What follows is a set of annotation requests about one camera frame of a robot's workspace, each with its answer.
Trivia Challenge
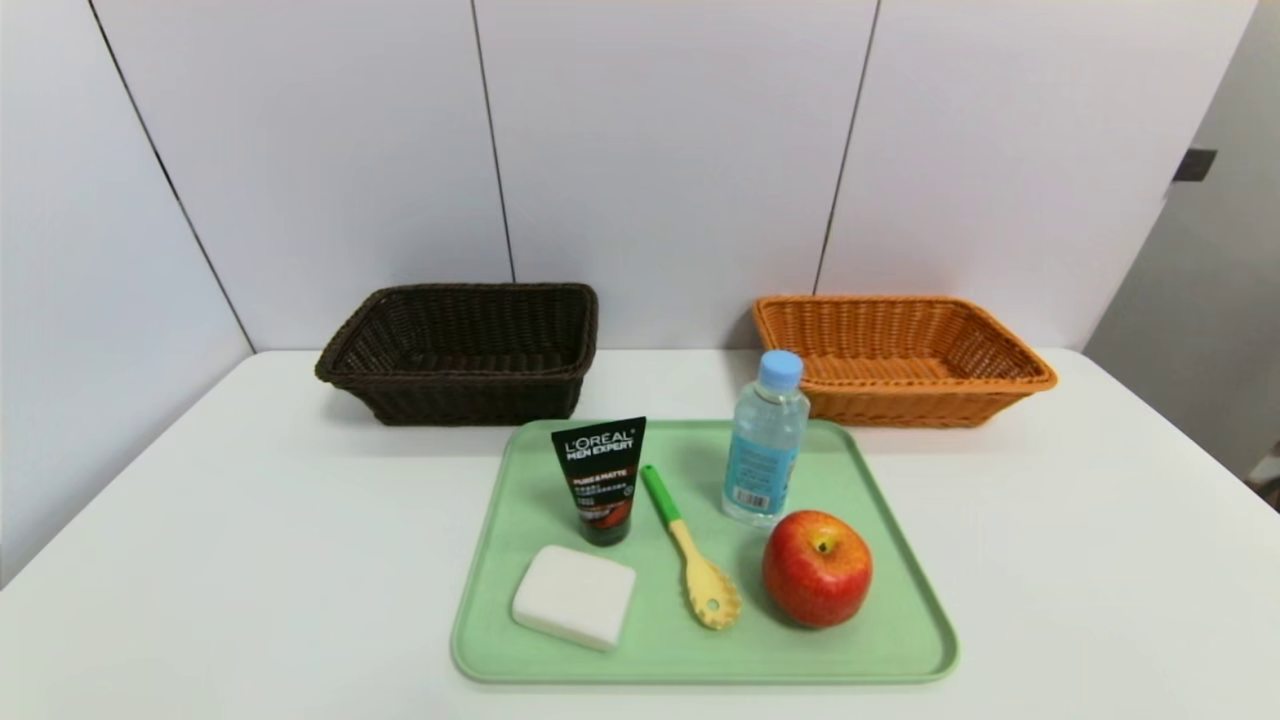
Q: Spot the clear water bottle blue cap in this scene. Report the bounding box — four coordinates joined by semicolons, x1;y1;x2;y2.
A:
722;349;811;528

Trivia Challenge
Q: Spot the black face wash tube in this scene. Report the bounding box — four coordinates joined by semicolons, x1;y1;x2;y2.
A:
551;417;647;547

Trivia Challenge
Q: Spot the red apple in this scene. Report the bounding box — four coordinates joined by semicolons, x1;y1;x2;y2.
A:
762;510;874;629

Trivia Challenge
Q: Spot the green handled pasta spoon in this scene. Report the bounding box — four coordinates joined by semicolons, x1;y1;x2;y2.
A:
640;464;743;631

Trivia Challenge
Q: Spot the orange wicker basket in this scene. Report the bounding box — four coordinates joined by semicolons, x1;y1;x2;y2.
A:
752;295;1058;429

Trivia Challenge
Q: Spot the dark brown wicker basket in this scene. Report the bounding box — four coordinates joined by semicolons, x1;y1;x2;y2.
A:
315;283;599;426

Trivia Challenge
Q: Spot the white soap bar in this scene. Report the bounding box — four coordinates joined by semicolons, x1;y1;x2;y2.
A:
511;545;637;653

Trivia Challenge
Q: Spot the light green plastic tray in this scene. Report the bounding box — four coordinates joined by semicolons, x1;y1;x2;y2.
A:
450;418;961;686

